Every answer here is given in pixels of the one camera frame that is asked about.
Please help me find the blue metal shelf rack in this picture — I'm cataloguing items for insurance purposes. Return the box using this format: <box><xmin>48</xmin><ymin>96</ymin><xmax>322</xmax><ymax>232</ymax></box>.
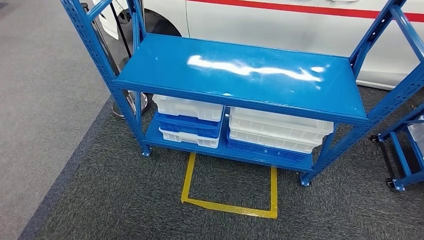
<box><xmin>59</xmin><ymin>0</ymin><xmax>424</xmax><ymax>188</ymax></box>

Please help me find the blue wheeled shelf rack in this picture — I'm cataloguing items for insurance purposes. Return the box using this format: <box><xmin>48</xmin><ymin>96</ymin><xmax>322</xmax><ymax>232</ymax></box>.
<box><xmin>369</xmin><ymin>102</ymin><xmax>424</xmax><ymax>192</ymax></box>

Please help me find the blue plastic crate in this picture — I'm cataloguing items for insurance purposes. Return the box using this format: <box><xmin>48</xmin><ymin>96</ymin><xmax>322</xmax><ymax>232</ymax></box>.
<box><xmin>154</xmin><ymin>112</ymin><xmax>223</xmax><ymax>139</ymax></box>
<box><xmin>226</xmin><ymin>137</ymin><xmax>307</xmax><ymax>163</ymax></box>

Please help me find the chrome metal stand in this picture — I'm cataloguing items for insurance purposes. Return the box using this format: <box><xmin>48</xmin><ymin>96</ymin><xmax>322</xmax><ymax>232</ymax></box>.
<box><xmin>81</xmin><ymin>2</ymin><xmax>149</xmax><ymax>119</ymax></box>

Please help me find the yellow floor tape square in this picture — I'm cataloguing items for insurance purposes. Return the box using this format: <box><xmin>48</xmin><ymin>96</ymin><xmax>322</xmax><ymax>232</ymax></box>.
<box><xmin>180</xmin><ymin>152</ymin><xmax>278</xmax><ymax>220</ymax></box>

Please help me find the white car with red stripe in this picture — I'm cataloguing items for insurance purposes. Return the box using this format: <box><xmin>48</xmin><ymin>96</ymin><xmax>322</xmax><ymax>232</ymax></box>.
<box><xmin>92</xmin><ymin>0</ymin><xmax>424</xmax><ymax>91</ymax></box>

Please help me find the thin black pole stand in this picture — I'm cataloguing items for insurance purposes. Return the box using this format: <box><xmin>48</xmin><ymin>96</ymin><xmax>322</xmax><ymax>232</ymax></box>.
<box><xmin>109</xmin><ymin>1</ymin><xmax>133</xmax><ymax>71</ymax></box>

